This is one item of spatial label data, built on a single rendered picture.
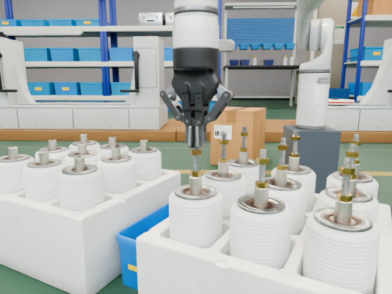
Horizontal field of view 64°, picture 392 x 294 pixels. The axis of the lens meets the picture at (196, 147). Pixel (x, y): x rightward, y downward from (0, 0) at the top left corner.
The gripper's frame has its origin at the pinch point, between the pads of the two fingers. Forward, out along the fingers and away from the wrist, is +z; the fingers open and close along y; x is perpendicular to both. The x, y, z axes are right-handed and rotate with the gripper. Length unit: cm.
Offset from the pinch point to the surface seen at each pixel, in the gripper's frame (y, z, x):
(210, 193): 2.8, 9.8, 0.0
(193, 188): 0.1, 9.0, -1.1
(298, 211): 16.8, 13.9, 8.0
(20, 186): -49, 16, 3
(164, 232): -5.3, 17.7, -2.3
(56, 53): -390, -55, 337
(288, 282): 17.4, 17.2, -9.0
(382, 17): 75, -105, 520
